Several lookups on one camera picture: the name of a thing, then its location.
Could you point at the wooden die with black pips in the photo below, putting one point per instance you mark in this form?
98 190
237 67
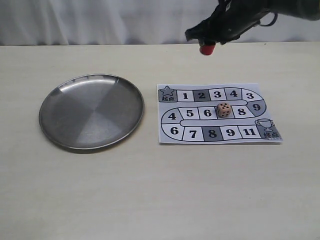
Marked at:
223 110

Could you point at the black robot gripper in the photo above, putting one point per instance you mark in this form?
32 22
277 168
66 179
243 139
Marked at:
229 21

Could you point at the round stainless steel plate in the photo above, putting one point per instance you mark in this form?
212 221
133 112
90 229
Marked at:
91 112

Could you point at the red cylinder game piece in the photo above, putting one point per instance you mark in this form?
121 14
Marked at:
206 50

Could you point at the printed paper game board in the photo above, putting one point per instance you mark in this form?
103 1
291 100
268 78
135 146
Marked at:
187 115

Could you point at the white curtain backdrop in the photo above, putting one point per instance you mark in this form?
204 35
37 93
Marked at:
100 22

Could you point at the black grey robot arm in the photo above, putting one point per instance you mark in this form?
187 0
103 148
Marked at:
301 9

